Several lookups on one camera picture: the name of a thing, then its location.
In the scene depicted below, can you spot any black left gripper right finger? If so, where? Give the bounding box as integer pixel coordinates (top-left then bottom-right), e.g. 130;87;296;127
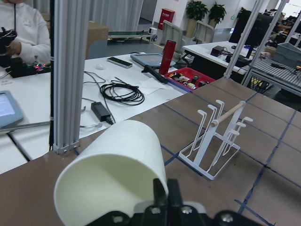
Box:
167;179;183;208

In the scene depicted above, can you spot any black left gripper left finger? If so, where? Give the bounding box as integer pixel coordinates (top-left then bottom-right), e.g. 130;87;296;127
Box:
153;178;167;207

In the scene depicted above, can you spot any white ikea cup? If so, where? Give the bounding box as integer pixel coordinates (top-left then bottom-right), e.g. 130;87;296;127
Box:
54;120;168;226

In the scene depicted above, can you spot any black power adapter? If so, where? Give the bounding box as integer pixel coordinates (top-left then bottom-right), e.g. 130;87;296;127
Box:
91;102;115;125

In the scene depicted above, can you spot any red parts bin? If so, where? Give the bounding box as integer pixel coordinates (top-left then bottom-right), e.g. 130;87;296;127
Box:
164;67;215;92

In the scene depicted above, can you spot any blue teach pendant tablet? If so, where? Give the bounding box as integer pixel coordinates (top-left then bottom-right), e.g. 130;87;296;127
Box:
130;53;163;68

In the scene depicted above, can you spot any red water bottle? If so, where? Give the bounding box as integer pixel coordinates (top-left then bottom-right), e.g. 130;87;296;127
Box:
159;40;176;75

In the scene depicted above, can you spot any seated person in white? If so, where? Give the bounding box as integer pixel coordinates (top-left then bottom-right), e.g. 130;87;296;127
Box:
0;0;51;64

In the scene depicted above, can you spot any white wire cup rack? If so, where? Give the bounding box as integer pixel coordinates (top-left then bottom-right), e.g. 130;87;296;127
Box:
178;99;253;180

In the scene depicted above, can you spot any coiled black cable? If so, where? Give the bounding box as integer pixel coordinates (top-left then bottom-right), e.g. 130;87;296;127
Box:
99;82;145;105

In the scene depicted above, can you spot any aluminium frame post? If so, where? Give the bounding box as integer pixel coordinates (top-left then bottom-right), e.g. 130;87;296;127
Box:
49;0;90;154

